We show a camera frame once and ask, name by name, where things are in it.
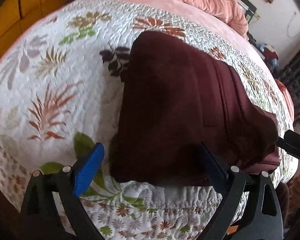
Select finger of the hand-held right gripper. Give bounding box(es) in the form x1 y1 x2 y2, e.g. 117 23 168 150
276 129 300 163

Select white hanging cable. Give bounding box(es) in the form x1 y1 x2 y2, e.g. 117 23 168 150
286 11 298 38

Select dark patterned curtain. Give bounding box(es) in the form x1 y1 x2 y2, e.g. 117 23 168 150
277 29 300 127

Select floral quilted bedspread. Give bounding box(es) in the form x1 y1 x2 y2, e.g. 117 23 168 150
0 0 294 240

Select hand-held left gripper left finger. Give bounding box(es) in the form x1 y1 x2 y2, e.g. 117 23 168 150
21 142 105 240

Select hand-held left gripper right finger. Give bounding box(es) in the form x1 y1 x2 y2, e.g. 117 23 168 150
197 142 283 240

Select maroon pants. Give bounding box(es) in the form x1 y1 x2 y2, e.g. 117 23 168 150
109 31 281 187

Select pink striped pillow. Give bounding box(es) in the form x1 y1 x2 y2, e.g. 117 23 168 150
275 79 295 121

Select wooden wardrobe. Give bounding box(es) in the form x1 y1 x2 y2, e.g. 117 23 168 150
0 0 75 64

